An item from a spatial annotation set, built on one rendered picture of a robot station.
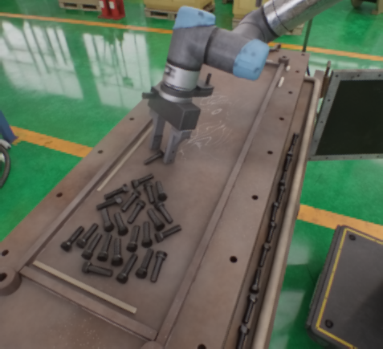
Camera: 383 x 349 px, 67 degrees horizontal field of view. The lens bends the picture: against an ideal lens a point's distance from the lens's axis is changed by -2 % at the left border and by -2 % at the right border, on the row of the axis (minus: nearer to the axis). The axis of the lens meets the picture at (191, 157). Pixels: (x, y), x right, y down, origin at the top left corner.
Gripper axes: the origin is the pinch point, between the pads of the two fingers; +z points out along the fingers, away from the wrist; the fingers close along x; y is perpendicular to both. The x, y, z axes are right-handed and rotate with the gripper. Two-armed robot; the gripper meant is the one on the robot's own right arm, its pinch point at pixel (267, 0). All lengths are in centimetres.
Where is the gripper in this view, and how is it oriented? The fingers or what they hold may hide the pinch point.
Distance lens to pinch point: 106.6
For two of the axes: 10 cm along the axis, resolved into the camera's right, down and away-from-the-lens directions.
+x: -8.7, -3.2, 3.8
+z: 0.3, 7.3, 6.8
